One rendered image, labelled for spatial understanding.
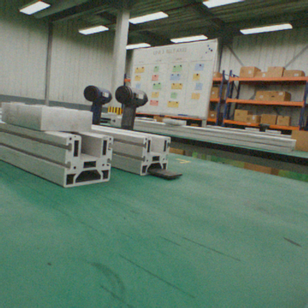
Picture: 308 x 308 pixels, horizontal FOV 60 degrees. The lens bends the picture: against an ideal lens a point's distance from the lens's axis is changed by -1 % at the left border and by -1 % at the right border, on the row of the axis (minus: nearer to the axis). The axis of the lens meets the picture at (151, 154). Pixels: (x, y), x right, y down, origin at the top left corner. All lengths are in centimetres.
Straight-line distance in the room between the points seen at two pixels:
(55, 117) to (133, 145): 18
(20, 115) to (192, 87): 327
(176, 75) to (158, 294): 375
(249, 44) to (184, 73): 856
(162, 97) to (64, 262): 382
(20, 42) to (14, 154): 1265
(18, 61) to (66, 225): 1280
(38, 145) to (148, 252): 31
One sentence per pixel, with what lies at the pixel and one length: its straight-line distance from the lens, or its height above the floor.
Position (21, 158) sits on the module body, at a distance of 57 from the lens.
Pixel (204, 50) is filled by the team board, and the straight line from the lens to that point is 373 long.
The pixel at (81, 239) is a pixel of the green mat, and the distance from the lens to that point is 29.
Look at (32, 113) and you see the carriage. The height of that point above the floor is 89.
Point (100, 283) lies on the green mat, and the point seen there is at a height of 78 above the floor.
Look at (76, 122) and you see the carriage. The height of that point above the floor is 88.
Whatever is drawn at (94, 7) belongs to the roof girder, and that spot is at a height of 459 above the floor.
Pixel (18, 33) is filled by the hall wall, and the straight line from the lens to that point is 1325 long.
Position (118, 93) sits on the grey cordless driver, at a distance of 88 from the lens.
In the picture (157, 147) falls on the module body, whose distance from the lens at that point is 64.
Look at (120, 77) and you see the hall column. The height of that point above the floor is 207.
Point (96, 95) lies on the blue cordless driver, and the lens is 100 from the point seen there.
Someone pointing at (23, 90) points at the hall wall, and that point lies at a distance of 1305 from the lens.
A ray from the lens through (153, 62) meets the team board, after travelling 424.
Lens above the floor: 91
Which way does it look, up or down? 8 degrees down
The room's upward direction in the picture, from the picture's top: 6 degrees clockwise
